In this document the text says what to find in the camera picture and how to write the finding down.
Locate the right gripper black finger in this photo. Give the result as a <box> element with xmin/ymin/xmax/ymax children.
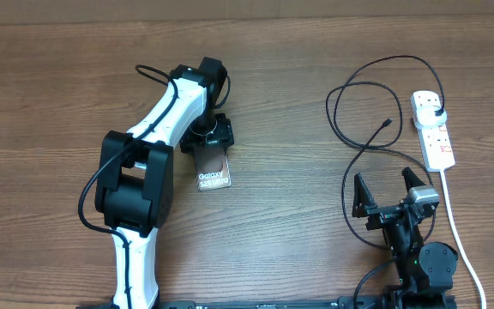
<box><xmin>352</xmin><ymin>173</ymin><xmax>377</xmax><ymax>217</ymax></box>
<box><xmin>401</xmin><ymin>167</ymin><xmax>425</xmax><ymax>191</ymax></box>

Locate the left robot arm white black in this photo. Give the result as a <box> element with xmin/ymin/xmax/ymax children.
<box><xmin>77</xmin><ymin>57</ymin><xmax>234</xmax><ymax>308</ymax></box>

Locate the white power strip cord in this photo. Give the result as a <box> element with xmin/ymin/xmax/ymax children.
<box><xmin>438</xmin><ymin>169</ymin><xmax>488</xmax><ymax>309</ymax></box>

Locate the white charger plug adapter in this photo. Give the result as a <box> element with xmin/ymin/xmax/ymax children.
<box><xmin>413</xmin><ymin>106</ymin><xmax>448</xmax><ymax>130</ymax></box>

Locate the white power strip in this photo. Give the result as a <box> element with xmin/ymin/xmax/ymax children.
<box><xmin>410</xmin><ymin>90</ymin><xmax>455</xmax><ymax>172</ymax></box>

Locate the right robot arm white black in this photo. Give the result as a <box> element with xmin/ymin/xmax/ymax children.
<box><xmin>346</xmin><ymin>167</ymin><xmax>459</xmax><ymax>308</ymax></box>

